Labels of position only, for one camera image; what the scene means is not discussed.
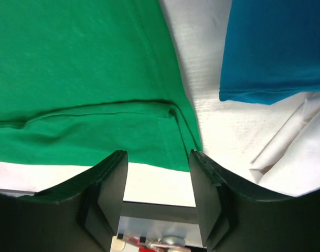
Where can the white cloth sheet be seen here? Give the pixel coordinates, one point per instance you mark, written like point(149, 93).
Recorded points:
point(290, 162)

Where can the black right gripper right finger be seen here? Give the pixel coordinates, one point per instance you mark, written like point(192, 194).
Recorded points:
point(235, 214)

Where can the aluminium frame rail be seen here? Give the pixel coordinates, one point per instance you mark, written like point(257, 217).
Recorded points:
point(169, 213)

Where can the green t shirt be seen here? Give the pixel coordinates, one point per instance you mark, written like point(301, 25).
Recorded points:
point(81, 79)

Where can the blue t shirt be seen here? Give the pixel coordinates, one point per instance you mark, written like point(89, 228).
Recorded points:
point(272, 51)

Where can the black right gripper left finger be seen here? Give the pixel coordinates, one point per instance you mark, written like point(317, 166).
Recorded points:
point(79, 214)

